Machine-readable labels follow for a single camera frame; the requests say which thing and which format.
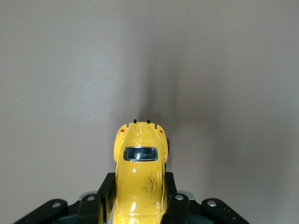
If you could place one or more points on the yellow beetle toy car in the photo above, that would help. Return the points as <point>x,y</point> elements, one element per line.
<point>140,182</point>

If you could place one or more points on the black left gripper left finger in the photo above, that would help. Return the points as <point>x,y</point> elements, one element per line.
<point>91,207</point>

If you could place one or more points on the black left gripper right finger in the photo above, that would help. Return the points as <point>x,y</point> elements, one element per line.
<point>177,207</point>

